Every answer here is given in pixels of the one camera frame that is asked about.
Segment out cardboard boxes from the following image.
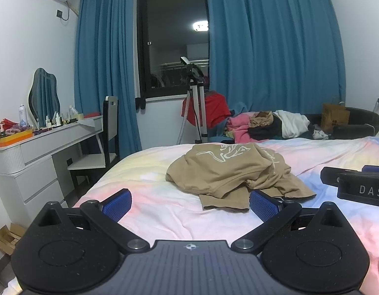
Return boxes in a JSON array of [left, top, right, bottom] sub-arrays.
[[0, 223, 28, 256]]

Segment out bed with pastel tie-dye sheet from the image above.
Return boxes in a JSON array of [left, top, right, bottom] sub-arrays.
[[8, 135, 379, 295]]

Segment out black and white chair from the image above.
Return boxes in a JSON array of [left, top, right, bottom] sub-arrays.
[[67, 96, 120, 192]]

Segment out black sofa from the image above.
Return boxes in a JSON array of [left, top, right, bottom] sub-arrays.
[[303, 106, 379, 141]]

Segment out blue curtain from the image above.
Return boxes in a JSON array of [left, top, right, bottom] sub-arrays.
[[203, 0, 347, 121], [74, 0, 143, 152]]

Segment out pink garment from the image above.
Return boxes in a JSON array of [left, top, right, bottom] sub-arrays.
[[226, 113, 255, 144]]

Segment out black garment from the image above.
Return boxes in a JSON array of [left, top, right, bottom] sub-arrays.
[[249, 119, 284, 141]]

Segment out wavy-edged mirror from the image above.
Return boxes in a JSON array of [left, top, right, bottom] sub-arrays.
[[28, 68, 61, 127]]

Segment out group of cosmetic bottles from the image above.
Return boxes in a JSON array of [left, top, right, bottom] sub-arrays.
[[43, 104, 85, 128]]

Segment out brown paper bag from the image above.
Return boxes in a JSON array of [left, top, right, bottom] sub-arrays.
[[320, 103, 351, 133]]

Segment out white patterned garment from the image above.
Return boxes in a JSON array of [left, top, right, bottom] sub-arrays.
[[312, 128, 330, 141]]

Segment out red garment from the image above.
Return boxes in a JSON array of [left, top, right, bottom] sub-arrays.
[[181, 90, 230, 130]]

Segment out brown crumpled garment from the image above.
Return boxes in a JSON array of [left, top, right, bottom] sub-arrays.
[[249, 111, 274, 128]]

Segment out garment steamer hose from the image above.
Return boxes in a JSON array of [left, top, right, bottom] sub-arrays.
[[176, 95, 190, 144]]

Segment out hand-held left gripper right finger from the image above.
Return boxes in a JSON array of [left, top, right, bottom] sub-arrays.
[[231, 190, 350, 254]]

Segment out phone on tripod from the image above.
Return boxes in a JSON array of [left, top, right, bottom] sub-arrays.
[[180, 57, 206, 82]]

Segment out orange tray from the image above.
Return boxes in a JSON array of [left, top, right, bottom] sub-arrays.
[[0, 128, 34, 148]]

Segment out dark window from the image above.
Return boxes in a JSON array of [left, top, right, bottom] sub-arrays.
[[136, 0, 212, 100]]

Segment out tan printed t-shirt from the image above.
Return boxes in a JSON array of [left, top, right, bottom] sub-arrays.
[[165, 143, 317, 212]]

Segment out white vanity desk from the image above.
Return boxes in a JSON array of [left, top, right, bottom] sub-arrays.
[[0, 115, 104, 219]]

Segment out silver tripod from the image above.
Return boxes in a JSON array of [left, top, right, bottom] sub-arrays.
[[177, 80, 210, 145]]

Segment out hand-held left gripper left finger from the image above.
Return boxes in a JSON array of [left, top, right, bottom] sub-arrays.
[[35, 188, 151, 254]]

